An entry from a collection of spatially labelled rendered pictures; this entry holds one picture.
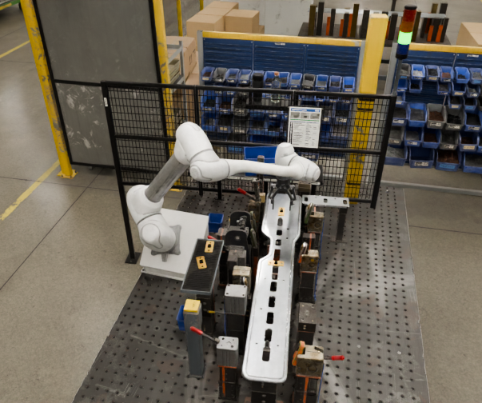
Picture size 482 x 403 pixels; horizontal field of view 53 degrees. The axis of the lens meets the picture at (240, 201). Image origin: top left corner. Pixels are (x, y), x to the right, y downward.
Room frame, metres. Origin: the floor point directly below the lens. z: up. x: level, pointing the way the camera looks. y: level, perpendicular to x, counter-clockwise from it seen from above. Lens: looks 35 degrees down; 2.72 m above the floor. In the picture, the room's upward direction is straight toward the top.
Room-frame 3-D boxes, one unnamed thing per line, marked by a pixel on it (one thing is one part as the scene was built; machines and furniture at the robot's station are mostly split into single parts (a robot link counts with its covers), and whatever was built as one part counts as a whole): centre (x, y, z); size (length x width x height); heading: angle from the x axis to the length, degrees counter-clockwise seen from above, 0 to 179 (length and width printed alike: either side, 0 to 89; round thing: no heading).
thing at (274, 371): (1.89, -0.19, 1.00); 1.38 x 0.22 x 0.02; 172
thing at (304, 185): (2.63, -0.41, 0.88); 0.08 x 0.08 x 0.36; 82
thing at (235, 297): (1.61, 0.02, 0.90); 0.13 x 0.10 x 0.41; 82
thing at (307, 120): (2.91, -0.42, 1.30); 0.23 x 0.02 x 0.31; 82
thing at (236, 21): (6.99, 0.17, 0.52); 1.20 x 0.80 x 1.05; 165
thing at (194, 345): (1.47, 0.21, 0.92); 0.08 x 0.08 x 0.44; 82
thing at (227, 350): (1.35, 0.06, 0.88); 0.11 x 0.10 x 0.36; 82
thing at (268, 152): (2.82, -0.18, 1.09); 0.30 x 0.17 x 0.13; 92
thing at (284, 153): (2.36, -0.25, 1.38); 0.13 x 0.11 x 0.16; 43
